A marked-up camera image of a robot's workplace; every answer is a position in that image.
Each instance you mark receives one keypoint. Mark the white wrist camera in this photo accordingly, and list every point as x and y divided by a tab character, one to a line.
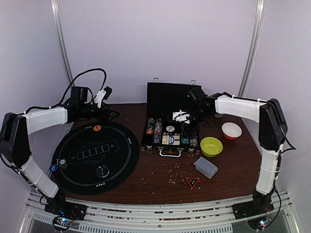
181	116
102	95

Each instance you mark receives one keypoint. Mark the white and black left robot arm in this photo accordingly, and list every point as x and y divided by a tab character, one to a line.
20	90

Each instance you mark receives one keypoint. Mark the blue texas holdem card deck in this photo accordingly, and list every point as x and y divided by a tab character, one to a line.
174	140

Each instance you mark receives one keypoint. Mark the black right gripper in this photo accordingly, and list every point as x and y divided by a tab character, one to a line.
194	114

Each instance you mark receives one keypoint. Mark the yellow-green bowl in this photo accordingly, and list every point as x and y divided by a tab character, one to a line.
211	146

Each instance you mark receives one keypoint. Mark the clear black round button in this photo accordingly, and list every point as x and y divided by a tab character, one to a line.
102	171

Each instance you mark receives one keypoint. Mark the black poker chip case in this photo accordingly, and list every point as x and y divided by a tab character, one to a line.
160	104

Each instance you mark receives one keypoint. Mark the white dealer button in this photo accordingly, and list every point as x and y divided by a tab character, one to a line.
170	129

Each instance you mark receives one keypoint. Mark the green circuit board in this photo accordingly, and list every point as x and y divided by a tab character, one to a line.
61	223
261	224

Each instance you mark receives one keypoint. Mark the left inner poker chip row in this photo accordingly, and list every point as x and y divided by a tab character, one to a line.
157	131

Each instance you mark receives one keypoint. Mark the blue small blind button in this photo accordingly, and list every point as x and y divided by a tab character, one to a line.
53	168

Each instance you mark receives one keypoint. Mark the aluminium front rail base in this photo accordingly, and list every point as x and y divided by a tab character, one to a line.
201	217

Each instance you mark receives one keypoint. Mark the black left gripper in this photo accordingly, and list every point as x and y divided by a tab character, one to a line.
105	118

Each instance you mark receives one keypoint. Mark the aluminium frame post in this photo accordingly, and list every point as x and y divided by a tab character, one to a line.
61	39
254	43

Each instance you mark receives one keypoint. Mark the round black poker mat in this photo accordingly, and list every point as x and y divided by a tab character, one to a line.
84	149

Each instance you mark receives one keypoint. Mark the left outer poker chip row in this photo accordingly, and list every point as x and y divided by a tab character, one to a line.
150	126

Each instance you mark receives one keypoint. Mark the grey card deck box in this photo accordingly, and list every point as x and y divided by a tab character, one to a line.
205	167

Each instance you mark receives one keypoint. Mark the left aluminium frame post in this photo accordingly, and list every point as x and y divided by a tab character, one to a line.
61	39

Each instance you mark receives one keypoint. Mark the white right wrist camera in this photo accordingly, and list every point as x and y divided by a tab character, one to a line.
181	116

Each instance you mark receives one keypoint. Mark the right aluminium frame post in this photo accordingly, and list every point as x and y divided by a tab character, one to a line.
254	43

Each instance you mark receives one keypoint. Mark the orange round button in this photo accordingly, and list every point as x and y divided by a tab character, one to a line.
97	128

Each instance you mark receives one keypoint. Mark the right green circuit board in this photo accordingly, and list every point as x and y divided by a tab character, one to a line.
261	224

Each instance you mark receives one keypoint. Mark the red and black triangle card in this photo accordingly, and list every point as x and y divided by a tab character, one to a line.
192	182

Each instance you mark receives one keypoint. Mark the right outer poker chip row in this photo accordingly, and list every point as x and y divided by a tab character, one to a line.
193	140

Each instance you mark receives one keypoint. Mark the left green circuit board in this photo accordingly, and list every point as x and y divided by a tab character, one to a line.
61	223

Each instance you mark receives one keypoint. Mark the white and orange bowl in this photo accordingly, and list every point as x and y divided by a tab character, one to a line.
231	131

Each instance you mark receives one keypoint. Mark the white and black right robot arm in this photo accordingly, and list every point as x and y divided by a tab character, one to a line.
272	139

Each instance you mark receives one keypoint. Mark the cream card deck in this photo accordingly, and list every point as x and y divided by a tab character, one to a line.
165	139

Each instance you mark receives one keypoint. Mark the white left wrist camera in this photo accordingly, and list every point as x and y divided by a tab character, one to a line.
102	95

